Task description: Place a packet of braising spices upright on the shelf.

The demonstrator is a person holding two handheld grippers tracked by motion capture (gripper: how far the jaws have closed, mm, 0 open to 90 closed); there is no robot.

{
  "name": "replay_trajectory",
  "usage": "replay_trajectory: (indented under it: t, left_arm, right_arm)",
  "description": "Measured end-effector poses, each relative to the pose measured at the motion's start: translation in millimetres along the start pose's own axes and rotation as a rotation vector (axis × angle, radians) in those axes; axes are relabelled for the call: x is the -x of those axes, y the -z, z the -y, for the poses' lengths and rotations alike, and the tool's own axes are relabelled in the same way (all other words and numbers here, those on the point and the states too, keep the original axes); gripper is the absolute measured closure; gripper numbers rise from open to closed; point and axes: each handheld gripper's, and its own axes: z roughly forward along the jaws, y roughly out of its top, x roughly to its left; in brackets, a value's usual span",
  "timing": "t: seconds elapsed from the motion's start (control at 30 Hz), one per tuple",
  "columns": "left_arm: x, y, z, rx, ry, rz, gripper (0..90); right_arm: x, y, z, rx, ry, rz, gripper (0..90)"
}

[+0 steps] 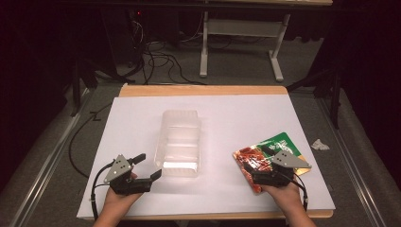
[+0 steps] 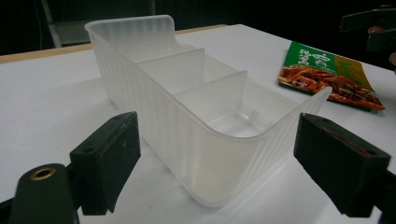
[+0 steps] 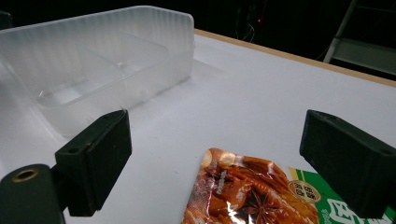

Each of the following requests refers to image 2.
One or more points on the green seasoning packet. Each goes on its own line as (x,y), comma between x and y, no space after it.
(327,77)

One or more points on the translucent plastic divided storage box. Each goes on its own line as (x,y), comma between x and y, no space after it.
(174,124)

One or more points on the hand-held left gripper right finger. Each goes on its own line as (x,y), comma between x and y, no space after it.
(337,161)

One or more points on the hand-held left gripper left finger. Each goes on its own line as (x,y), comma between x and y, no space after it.
(104,161)

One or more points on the grey metal stand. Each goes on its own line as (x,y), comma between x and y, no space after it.
(67,29)

